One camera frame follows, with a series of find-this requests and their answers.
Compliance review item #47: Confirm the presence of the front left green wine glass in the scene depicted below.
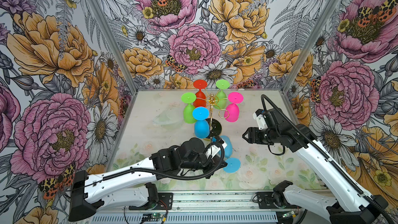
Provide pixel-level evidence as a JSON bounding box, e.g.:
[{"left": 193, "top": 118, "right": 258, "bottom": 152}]
[{"left": 181, "top": 92, "right": 197, "bottom": 124}]

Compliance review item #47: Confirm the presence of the white vent grille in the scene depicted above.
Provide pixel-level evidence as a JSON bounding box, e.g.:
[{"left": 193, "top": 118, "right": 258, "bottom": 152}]
[{"left": 88, "top": 212, "right": 278, "bottom": 224}]

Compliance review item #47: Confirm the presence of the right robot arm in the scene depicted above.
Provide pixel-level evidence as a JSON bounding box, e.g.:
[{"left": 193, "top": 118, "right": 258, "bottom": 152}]
[{"left": 242, "top": 94, "right": 394, "bottom": 224}]

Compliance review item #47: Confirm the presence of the pink wine glass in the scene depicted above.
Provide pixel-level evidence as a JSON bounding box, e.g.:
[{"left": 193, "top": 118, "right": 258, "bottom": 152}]
[{"left": 224, "top": 92, "right": 244, "bottom": 122}]

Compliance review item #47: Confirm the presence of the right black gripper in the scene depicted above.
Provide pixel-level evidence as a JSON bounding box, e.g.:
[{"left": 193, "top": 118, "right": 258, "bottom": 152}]
[{"left": 242, "top": 127, "right": 280, "bottom": 146}]

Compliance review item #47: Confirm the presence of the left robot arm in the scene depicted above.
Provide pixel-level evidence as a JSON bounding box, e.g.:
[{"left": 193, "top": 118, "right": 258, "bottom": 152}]
[{"left": 68, "top": 136, "right": 228, "bottom": 222}]

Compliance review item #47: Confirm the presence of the back green wine glass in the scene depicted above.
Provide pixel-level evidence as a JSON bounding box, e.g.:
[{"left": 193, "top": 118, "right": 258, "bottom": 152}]
[{"left": 215, "top": 79, "right": 230, "bottom": 110}]

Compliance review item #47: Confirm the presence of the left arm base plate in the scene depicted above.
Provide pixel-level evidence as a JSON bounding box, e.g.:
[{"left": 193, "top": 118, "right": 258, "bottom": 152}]
[{"left": 128, "top": 192, "right": 174, "bottom": 211}]

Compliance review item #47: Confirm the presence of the red wine glass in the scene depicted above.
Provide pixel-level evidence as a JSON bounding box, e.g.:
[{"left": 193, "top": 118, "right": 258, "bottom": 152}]
[{"left": 193, "top": 79, "right": 207, "bottom": 108}]

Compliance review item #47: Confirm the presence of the small green circuit board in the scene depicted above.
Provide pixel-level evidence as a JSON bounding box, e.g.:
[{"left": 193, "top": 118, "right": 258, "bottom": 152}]
[{"left": 141, "top": 213, "right": 167, "bottom": 223}]

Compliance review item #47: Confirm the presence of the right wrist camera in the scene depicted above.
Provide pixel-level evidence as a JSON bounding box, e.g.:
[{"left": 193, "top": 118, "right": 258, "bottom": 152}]
[{"left": 253, "top": 109, "right": 268, "bottom": 130}]

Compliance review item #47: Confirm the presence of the green wine glass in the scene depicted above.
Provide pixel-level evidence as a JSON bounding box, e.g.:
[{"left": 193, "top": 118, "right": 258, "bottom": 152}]
[
  {"left": 181, "top": 92, "right": 197, "bottom": 124},
  {"left": 215, "top": 79, "right": 230, "bottom": 110}
]

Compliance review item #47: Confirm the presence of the blue wine glass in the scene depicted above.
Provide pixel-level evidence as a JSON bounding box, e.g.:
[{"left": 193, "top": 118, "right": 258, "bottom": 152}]
[
  {"left": 211, "top": 135, "right": 241, "bottom": 174},
  {"left": 193, "top": 107, "right": 210, "bottom": 139}
]

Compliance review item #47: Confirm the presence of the aluminium front rail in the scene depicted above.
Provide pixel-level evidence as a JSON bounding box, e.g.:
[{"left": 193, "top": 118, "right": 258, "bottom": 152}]
[{"left": 79, "top": 189, "right": 349, "bottom": 214}]

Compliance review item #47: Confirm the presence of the gold wire wine glass rack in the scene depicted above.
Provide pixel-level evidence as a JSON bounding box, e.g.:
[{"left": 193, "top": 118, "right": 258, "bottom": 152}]
[{"left": 205, "top": 93, "right": 226, "bottom": 140}]

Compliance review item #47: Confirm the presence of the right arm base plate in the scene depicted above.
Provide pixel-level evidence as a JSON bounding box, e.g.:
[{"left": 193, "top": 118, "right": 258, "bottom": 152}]
[{"left": 252, "top": 191, "right": 301, "bottom": 209}]

